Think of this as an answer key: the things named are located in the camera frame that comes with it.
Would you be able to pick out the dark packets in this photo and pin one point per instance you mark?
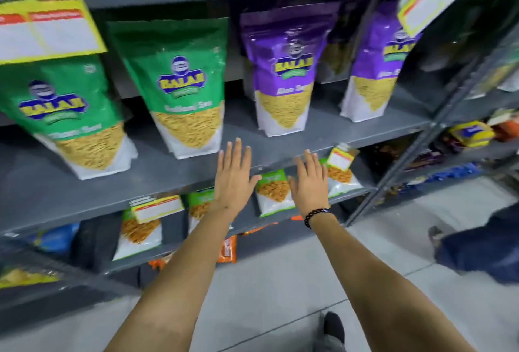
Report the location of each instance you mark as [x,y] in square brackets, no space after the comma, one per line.
[423,158]

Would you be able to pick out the person's black shoe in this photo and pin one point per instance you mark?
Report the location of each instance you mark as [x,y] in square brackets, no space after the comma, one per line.
[334,327]

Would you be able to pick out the blue packets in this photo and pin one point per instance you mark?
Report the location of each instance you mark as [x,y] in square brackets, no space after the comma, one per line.
[454,172]

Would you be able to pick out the person's right hand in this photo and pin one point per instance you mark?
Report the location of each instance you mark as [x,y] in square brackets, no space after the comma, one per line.
[312,189]

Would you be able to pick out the orange box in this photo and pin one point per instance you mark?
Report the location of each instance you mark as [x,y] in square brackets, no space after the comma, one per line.
[507,125]

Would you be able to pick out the yellow blue box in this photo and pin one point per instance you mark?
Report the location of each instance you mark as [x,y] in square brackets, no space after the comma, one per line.
[470,133]

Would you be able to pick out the person's left forearm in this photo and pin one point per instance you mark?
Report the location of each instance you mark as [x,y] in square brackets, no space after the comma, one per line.
[178,283]

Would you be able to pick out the green Balaji sev pouch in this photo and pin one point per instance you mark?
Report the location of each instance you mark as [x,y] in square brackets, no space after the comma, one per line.
[182,48]
[81,153]

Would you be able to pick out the person's right forearm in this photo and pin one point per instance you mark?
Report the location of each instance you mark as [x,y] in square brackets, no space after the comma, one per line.
[373,283]

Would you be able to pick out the person's left hand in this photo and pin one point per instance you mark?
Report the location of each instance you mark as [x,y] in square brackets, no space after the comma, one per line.
[235,181]

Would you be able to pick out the grey metal shelf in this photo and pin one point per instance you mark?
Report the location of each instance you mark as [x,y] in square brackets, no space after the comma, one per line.
[61,300]
[458,108]
[101,191]

